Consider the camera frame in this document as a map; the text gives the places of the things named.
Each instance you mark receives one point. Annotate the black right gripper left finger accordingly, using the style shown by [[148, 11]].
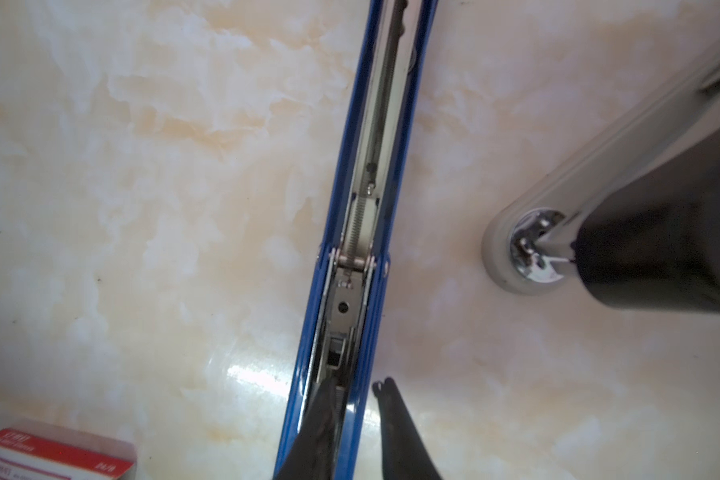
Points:
[[313, 452]]

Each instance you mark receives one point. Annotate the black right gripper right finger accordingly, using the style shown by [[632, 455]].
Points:
[[404, 455]]

